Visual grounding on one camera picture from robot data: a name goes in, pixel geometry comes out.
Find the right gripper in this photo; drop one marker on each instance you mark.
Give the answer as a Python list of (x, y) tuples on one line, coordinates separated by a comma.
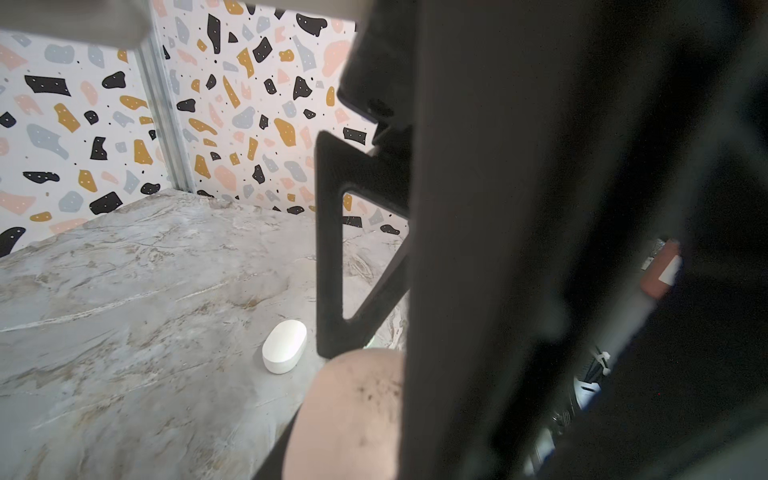
[(378, 81)]

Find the pink cup with label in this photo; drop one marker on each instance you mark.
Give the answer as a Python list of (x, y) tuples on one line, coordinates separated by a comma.
[(661, 273)]

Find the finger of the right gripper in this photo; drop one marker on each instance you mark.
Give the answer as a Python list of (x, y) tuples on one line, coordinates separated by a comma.
[(342, 168), (554, 142)]

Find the white charging case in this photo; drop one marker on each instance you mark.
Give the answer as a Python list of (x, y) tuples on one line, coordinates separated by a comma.
[(284, 346)]

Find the pink charging case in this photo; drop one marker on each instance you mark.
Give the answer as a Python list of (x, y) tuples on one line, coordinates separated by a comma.
[(349, 425)]

